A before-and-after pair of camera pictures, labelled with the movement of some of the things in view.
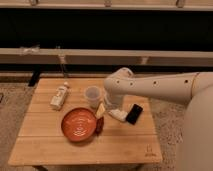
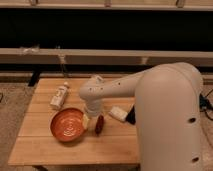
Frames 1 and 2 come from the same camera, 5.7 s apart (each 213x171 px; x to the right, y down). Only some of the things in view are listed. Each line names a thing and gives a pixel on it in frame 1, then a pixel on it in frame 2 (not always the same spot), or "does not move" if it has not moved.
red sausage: [100, 125] does not move
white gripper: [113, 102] to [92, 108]
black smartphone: [134, 114] does not move
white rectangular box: [119, 114] does not move
